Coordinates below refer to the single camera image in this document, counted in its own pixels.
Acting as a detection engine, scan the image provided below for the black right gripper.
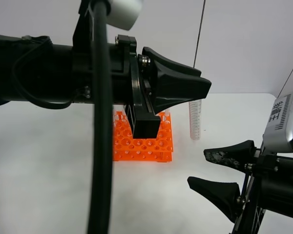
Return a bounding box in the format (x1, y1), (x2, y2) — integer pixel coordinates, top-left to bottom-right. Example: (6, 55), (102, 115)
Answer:
(187, 140), (293, 234)

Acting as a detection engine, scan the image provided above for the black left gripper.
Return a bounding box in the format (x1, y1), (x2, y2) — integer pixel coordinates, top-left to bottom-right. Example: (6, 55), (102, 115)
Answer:
(70, 35), (212, 140)

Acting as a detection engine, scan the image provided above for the teal-capped test tube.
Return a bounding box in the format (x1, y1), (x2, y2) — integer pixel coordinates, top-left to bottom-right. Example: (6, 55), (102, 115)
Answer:
(188, 100), (202, 140)

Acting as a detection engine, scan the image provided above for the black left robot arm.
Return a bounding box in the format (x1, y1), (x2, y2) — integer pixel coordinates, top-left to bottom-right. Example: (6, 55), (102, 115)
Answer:
(0, 35), (211, 139)

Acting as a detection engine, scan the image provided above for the orange test tube rack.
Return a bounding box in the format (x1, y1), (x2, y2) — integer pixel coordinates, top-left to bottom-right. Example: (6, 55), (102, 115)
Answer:
(113, 110), (173, 162)

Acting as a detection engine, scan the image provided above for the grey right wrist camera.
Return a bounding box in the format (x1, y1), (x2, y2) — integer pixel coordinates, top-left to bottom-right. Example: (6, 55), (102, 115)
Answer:
(263, 92), (293, 153)

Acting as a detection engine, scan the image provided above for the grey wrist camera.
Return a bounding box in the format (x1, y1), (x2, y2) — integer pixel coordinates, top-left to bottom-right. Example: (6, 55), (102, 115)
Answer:
(263, 92), (293, 153)
(107, 0), (144, 31)

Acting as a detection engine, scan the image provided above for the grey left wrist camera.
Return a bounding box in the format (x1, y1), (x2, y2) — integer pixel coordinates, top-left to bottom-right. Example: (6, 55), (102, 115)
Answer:
(107, 0), (144, 31)

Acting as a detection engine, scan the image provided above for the thin black left wire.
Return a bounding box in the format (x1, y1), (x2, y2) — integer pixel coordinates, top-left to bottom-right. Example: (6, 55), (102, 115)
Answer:
(11, 36), (88, 111)

